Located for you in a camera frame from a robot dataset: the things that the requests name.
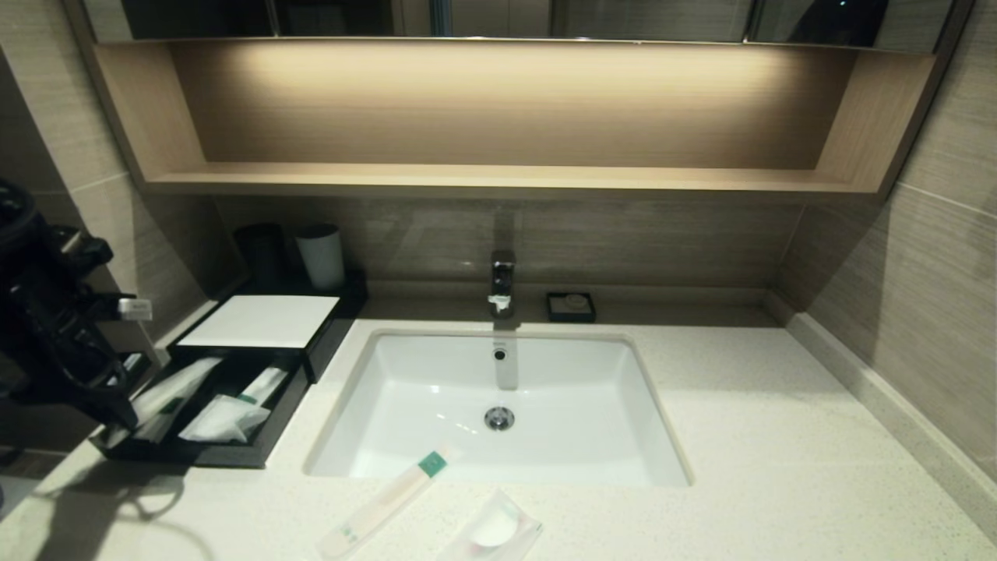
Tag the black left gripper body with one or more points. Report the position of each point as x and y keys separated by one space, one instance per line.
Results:
x=66 y=343

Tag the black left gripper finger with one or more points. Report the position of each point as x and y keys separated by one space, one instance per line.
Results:
x=100 y=401
x=126 y=409

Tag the translucent toothbrush packet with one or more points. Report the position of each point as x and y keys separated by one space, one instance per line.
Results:
x=179 y=386

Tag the black glossy box drawer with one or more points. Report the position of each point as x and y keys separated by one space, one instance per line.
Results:
x=265 y=456

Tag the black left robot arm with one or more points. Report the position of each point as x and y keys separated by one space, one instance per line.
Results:
x=31 y=257

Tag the folded white plastic packet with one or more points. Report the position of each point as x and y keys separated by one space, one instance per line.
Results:
x=226 y=421

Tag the black cup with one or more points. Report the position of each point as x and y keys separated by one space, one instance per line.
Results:
x=261 y=253

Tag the white cup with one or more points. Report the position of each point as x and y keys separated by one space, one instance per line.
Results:
x=321 y=257

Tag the comb packet green band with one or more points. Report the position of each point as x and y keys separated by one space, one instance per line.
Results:
x=389 y=499

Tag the chrome sink drain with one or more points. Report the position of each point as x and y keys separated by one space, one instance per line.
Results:
x=499 y=418

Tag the square clear white packet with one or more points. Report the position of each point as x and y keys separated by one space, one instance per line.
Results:
x=491 y=530

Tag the chrome sink faucet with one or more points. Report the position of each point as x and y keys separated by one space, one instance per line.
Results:
x=502 y=280

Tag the white ceramic sink basin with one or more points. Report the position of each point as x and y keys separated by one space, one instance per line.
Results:
x=561 y=389

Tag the black square soap dish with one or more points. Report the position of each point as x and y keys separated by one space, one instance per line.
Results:
x=554 y=312

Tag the round beige soap bar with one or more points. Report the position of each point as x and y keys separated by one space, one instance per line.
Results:
x=576 y=301

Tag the mirror cabinet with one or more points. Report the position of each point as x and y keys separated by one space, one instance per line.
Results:
x=506 y=17

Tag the left wrist camera silver front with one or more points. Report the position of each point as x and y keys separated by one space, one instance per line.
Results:
x=134 y=309

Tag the wooden wall shelf niche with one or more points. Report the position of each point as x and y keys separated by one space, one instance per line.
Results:
x=506 y=117

